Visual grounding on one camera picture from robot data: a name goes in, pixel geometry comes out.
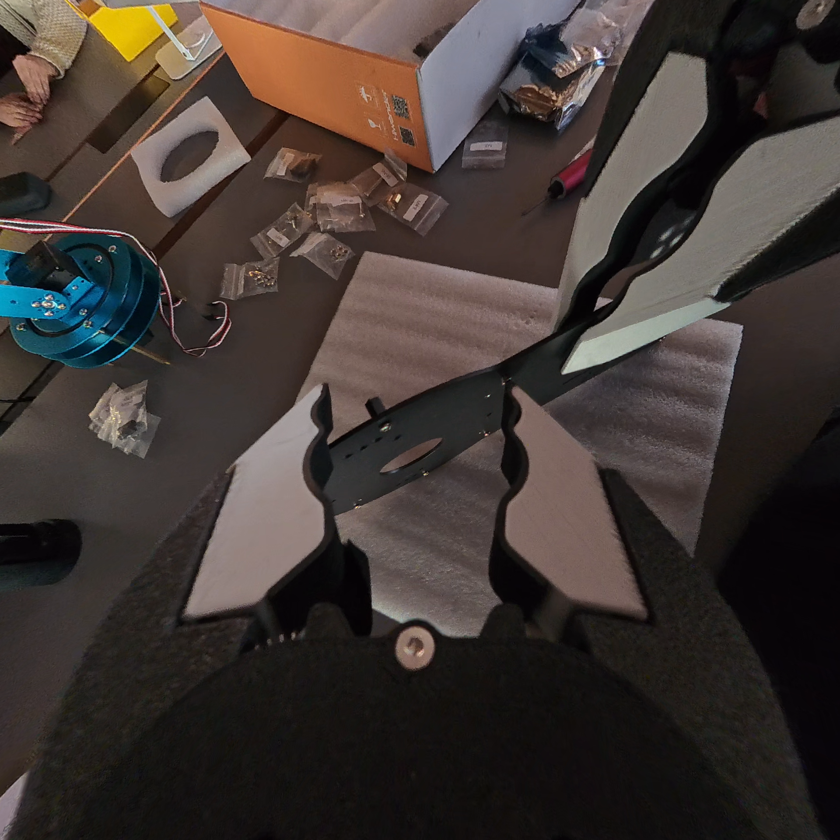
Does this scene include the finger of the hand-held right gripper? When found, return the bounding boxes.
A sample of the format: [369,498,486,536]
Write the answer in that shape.
[561,112,840,376]
[555,51,711,336]

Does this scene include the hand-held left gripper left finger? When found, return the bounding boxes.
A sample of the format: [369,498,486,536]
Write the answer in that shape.
[180,384,374,641]

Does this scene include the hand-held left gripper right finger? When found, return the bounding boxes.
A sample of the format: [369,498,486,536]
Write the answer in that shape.
[491,384,651,643]

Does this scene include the black metal chassis plate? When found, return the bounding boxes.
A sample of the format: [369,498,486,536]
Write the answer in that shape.
[322,298,670,519]

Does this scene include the another person's forearm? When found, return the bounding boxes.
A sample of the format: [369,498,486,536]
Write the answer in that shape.
[0,0,89,78]

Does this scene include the pink screwdriver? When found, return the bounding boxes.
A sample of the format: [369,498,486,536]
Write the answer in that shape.
[521,150,595,217]

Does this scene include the blue foil bag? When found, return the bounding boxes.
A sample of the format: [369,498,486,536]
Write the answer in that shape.
[497,8,624,135]

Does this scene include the dark teal object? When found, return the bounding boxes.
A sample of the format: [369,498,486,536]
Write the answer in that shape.
[0,518,84,593]

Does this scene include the white foam sheet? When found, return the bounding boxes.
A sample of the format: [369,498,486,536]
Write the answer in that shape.
[295,251,746,639]

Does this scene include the blue round metal part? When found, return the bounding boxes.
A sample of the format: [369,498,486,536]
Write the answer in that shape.
[0,233,163,370]

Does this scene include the scattered small screw bags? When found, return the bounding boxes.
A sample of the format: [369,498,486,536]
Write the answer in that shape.
[88,121,509,458]

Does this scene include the orange cardboard box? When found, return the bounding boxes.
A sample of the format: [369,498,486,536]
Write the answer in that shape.
[199,0,581,175]

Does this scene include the white foam insert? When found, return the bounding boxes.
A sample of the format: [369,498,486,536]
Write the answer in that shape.
[130,96,253,219]

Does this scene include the small dark rounded object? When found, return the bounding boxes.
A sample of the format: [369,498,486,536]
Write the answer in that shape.
[0,172,55,212]

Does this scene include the white stand base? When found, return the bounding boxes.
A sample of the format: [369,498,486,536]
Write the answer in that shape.
[101,0,225,81]

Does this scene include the yellow box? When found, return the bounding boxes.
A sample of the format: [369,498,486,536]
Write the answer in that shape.
[66,0,179,63]

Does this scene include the red white servo cable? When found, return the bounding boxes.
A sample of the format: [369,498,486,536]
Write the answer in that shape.
[0,217,232,358]

